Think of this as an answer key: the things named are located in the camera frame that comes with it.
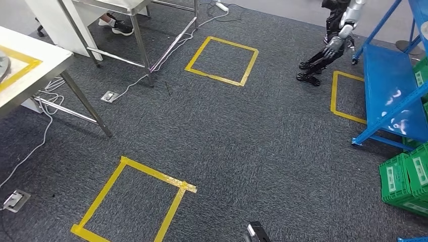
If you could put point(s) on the yellow tape rectangle on workbench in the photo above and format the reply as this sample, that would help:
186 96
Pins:
23 65

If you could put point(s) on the humanoid robot silver black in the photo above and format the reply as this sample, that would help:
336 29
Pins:
331 46

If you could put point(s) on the grey round stand base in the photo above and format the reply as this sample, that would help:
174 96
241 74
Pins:
408 46

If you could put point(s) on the stainless steel workbench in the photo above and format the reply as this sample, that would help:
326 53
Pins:
33 56

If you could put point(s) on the person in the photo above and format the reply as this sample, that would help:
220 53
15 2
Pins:
122 28

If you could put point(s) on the yellow floor tape square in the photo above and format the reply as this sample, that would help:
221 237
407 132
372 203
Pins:
100 197

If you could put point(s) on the stainless steel table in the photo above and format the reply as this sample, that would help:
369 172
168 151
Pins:
140 40

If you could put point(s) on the white power socket box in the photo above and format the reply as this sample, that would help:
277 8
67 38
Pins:
109 97
15 201

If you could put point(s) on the white power strip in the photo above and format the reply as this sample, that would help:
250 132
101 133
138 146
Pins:
222 6

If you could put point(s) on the yellow floor tape line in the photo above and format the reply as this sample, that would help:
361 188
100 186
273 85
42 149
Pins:
249 66

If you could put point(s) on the silver wheel hubcap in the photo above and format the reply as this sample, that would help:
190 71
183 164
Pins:
2 65

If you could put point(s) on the white partition panel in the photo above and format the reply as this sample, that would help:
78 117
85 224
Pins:
50 20

